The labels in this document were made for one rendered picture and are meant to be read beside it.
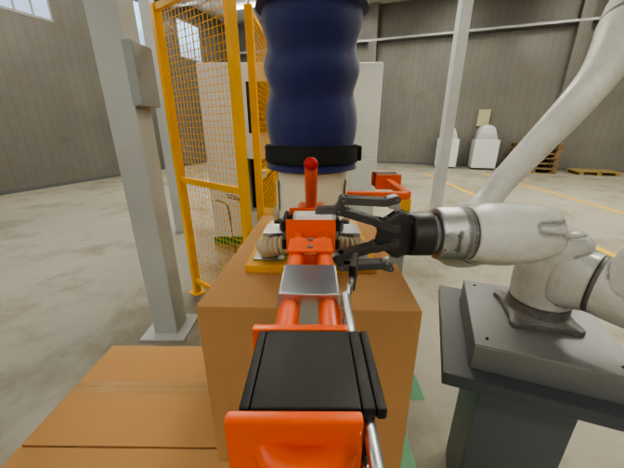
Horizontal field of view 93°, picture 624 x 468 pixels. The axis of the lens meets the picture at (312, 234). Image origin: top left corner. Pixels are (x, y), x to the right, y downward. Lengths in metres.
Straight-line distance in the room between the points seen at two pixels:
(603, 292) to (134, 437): 1.27
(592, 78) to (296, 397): 0.72
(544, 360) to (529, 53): 12.06
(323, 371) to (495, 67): 12.43
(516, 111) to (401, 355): 12.13
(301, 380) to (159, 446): 0.90
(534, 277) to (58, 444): 1.38
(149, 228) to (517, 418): 1.94
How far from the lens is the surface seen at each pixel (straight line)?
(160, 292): 2.23
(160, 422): 1.14
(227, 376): 0.66
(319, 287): 0.31
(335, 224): 0.49
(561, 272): 0.99
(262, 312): 0.55
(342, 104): 0.68
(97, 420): 1.23
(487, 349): 0.95
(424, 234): 0.50
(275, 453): 0.19
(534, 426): 1.25
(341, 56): 0.69
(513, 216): 0.55
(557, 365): 1.00
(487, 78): 12.47
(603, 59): 0.79
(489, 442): 1.30
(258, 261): 0.68
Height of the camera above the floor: 1.37
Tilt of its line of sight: 20 degrees down
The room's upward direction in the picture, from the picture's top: straight up
